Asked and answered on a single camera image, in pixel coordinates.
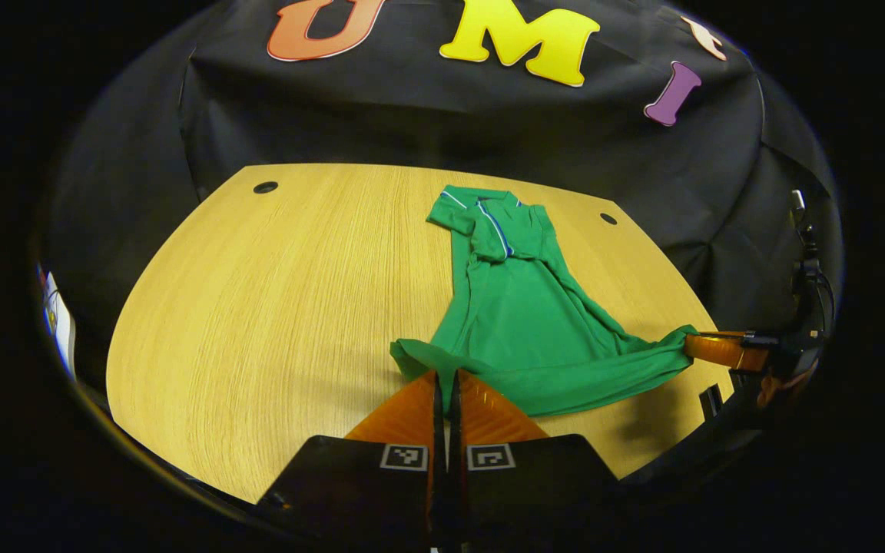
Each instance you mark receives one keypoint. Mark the green T-shirt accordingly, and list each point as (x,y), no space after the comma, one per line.
(519,322)

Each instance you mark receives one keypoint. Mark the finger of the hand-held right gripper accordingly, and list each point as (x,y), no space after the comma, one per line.
(723,349)

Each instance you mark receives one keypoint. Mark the black backdrop cloth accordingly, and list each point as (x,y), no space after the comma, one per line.
(450,115)

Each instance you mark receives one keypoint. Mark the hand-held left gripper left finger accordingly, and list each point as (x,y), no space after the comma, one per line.
(366,484)

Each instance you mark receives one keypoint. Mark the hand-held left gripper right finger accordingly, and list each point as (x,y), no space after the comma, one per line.
(535,484)

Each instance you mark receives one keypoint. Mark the computer monitor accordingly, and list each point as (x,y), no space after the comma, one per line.
(58,322)

